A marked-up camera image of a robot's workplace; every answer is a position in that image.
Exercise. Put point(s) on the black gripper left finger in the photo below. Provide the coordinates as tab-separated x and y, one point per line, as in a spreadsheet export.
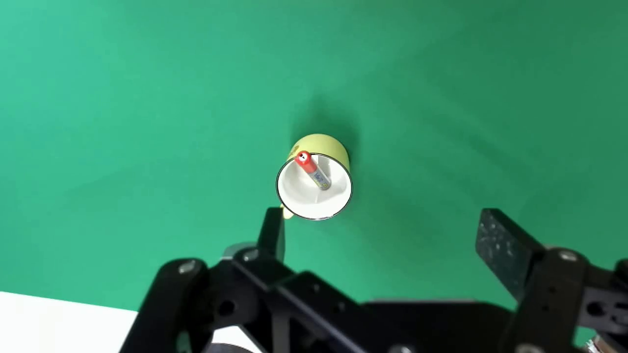
272	235

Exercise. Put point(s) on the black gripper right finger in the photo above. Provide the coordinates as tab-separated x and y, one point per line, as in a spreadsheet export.
507	249

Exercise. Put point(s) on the red marker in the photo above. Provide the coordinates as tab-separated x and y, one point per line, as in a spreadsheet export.
309	165

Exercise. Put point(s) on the yellow mug white inside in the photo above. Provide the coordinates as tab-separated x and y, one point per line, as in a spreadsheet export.
299	196

